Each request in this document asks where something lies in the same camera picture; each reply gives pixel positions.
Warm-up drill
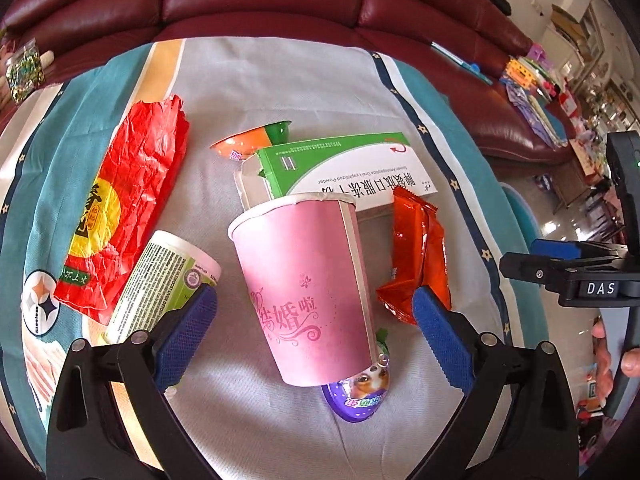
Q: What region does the orange snack packet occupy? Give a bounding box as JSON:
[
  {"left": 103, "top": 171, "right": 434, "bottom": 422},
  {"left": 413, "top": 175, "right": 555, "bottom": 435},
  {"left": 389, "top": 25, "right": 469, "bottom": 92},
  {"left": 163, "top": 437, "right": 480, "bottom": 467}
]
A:
[{"left": 376, "top": 186, "right": 452, "bottom": 326}]

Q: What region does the purple jelly cup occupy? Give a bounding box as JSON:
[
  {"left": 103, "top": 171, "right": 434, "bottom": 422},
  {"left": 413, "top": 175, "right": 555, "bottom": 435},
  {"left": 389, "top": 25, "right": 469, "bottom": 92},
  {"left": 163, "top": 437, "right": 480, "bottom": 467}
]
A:
[{"left": 320, "top": 329, "right": 392, "bottom": 423}]

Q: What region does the teal white star blanket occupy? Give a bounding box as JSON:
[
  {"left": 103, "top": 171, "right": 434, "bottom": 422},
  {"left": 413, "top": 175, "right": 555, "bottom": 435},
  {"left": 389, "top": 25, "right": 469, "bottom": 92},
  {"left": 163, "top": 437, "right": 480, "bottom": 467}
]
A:
[{"left": 0, "top": 37, "right": 551, "bottom": 480}]

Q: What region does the pink paper cup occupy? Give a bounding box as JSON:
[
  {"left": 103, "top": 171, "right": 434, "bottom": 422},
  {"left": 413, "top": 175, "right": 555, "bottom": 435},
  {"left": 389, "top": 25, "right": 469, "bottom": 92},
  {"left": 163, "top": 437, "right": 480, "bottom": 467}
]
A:
[{"left": 227, "top": 192, "right": 378, "bottom": 388}]

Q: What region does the wooden side table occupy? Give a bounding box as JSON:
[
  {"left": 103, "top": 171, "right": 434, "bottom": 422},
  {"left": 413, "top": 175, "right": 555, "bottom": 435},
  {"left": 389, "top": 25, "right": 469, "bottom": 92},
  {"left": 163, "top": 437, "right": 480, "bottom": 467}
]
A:
[{"left": 550, "top": 137, "right": 618, "bottom": 216}]

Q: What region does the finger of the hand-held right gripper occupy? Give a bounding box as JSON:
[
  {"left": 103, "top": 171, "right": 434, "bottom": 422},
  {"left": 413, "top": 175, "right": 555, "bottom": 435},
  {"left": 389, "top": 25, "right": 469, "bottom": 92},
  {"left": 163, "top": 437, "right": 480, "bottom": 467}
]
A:
[
  {"left": 499, "top": 254, "right": 571, "bottom": 291},
  {"left": 530, "top": 239, "right": 626, "bottom": 262}
]

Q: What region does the dark red leather sofa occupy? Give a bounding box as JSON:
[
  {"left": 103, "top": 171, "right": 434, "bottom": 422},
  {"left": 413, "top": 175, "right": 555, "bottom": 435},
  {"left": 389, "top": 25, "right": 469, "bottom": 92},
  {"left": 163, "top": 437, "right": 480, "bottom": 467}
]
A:
[{"left": 0, "top": 0, "right": 576, "bottom": 166}]

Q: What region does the yellow plastic toy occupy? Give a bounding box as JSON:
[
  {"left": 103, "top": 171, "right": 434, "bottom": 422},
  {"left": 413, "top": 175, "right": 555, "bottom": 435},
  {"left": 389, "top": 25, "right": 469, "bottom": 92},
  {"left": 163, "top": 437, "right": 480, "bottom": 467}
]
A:
[{"left": 500, "top": 56, "right": 533, "bottom": 91}]

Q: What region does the blue plastic bucket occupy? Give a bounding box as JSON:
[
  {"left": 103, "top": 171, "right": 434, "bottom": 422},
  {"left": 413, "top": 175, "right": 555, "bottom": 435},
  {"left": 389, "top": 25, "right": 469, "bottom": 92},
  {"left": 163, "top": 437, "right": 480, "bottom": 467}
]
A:
[{"left": 500, "top": 182, "right": 541, "bottom": 256}]

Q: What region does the white tube bottle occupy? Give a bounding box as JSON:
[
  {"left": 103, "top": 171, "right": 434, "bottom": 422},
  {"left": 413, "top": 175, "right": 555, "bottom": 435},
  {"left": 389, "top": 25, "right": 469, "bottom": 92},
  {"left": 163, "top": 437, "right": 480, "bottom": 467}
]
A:
[{"left": 102, "top": 230, "right": 222, "bottom": 346}]

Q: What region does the cardboard box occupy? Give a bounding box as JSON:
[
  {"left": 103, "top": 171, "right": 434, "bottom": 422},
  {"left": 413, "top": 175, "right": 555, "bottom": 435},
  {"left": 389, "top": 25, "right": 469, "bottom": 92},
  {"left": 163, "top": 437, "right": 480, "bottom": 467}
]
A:
[{"left": 550, "top": 4, "right": 603, "bottom": 58}]

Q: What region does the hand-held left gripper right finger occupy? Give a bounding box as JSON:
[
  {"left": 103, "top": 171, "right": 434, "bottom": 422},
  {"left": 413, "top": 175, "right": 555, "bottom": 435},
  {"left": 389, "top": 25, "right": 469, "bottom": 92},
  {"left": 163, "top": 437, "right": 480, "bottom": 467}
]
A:
[{"left": 407, "top": 285, "right": 591, "bottom": 480}]

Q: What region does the orange green jelly cup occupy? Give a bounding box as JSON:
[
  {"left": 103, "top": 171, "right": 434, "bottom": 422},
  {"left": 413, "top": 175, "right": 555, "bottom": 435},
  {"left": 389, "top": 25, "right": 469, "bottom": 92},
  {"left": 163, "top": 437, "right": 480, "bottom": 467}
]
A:
[{"left": 209, "top": 120, "right": 293, "bottom": 161}]

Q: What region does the pile of folded cloths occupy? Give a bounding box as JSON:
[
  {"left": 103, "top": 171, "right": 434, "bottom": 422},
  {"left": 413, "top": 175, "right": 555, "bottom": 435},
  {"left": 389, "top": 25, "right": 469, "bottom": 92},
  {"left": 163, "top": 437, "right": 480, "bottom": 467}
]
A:
[{"left": 505, "top": 80, "right": 571, "bottom": 148}]

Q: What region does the clear bag of beads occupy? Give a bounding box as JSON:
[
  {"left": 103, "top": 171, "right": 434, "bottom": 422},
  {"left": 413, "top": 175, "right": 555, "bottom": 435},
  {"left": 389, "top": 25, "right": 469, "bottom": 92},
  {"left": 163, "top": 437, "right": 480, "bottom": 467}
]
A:
[{"left": 5, "top": 39, "right": 46, "bottom": 106}]

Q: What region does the teal thin book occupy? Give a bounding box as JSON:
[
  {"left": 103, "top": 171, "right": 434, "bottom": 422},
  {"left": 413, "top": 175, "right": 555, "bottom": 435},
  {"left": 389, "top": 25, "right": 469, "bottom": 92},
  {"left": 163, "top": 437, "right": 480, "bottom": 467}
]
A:
[{"left": 430, "top": 41, "right": 493, "bottom": 86}]

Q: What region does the person's right hand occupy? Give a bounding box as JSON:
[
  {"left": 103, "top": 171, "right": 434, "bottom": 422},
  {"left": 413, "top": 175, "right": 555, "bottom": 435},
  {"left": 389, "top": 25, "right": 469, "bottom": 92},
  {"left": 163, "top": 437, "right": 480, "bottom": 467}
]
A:
[{"left": 590, "top": 316, "right": 640, "bottom": 403}]

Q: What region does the green white medicine box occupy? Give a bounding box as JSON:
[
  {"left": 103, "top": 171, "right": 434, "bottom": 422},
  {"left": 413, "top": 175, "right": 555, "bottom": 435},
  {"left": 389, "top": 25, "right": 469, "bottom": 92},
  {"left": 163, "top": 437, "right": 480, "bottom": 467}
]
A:
[{"left": 234, "top": 132, "right": 438, "bottom": 226}]

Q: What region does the red plastic bag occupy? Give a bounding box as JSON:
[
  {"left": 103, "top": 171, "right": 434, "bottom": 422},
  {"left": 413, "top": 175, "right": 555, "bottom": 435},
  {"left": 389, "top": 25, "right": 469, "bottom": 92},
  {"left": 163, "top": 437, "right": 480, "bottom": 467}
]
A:
[{"left": 54, "top": 94, "right": 190, "bottom": 326}]

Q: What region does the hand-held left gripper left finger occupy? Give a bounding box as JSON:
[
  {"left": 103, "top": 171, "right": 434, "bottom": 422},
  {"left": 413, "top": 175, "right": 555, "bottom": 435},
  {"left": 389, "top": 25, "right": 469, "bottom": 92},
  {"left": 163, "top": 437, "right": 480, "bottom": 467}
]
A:
[{"left": 46, "top": 284, "right": 221, "bottom": 480}]

